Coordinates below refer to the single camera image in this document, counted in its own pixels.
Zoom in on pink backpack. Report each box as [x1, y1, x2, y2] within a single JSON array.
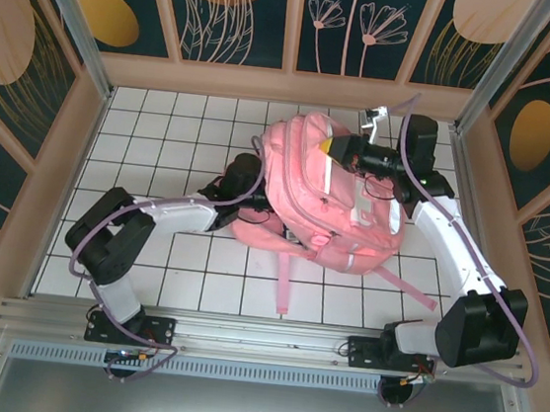
[[220, 102, 459, 334]]

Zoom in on aluminium corner post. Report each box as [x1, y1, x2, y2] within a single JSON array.
[[10, 0, 126, 103], [453, 0, 550, 144]]

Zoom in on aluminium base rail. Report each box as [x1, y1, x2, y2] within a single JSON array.
[[0, 286, 532, 394]]

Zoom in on perforated grey cable duct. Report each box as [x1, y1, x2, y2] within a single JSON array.
[[9, 337, 508, 412]]

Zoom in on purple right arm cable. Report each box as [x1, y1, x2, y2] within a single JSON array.
[[372, 92, 550, 396]]

